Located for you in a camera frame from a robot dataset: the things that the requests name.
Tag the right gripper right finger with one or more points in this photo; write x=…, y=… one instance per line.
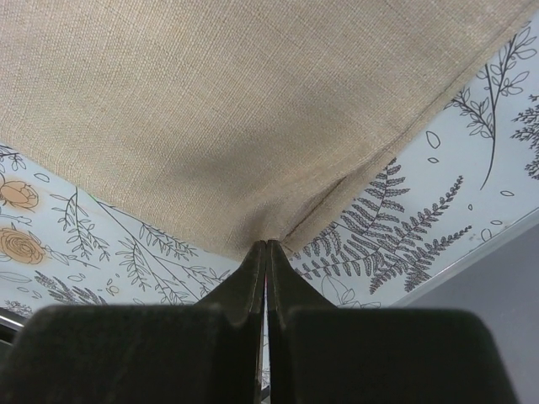
x=320, y=353

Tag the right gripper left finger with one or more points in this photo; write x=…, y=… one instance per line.
x=208, y=352

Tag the beige linen napkin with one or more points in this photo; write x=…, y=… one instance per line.
x=228, y=122

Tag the floral tablecloth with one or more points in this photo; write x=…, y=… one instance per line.
x=464, y=181

